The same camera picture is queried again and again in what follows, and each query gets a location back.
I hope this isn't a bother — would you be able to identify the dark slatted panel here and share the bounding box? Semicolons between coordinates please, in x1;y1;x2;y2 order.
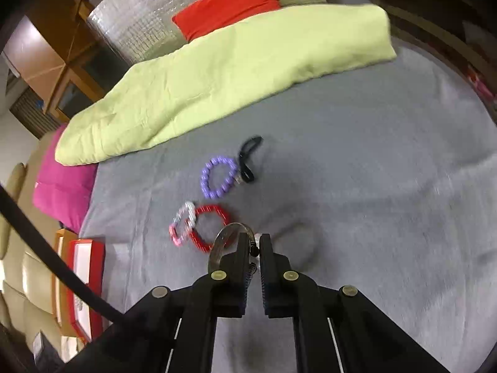
10;89;53;138

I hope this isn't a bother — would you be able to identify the purple bead bracelet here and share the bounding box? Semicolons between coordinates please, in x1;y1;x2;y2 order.
200;156;238;199

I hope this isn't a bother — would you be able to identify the red bead bracelet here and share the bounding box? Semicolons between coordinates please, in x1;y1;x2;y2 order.
188;204;230;252

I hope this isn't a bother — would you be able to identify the light green blanket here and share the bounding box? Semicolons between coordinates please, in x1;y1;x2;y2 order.
54;3;397;167

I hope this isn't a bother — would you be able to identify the dark wooden furniture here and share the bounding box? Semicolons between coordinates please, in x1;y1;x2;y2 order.
316;0;497;125

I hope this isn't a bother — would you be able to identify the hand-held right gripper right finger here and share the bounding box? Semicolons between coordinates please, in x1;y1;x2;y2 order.
258;233;451;373

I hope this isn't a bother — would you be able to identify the silver foil mat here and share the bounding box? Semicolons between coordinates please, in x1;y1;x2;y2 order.
86;0;327;66

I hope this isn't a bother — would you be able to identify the black cord with silver ring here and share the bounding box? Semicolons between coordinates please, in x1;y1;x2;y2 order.
235;135;264;184

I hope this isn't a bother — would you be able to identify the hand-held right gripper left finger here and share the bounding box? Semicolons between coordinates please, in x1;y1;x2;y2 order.
58;233;257;373

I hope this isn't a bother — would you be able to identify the wooden cabinet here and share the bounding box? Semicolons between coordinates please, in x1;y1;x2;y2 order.
3;0;130;119

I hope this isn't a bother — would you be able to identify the black cable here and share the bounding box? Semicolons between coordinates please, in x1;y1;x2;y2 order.
0;184;127;325

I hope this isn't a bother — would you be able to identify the beige leather sofa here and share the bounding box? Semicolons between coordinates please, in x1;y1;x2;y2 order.
0;132;88;360

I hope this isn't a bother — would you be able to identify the red pillow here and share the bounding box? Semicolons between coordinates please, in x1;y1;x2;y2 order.
172;0;282;43

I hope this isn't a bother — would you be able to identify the magenta pillow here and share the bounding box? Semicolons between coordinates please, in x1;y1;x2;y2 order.
32;126;98;234

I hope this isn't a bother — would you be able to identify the grey blanket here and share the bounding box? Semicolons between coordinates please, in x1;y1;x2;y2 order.
80;44;497;373

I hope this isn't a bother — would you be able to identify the pink white bead bracelet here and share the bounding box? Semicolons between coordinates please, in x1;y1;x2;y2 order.
169;201;197;247

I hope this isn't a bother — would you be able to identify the orange box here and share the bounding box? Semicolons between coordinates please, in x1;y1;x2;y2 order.
53;228;80;327

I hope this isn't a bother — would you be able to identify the red box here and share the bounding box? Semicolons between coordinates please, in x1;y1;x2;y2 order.
64;237;106;339

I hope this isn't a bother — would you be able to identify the dark red bangle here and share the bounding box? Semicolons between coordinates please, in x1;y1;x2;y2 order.
207;222;256;273

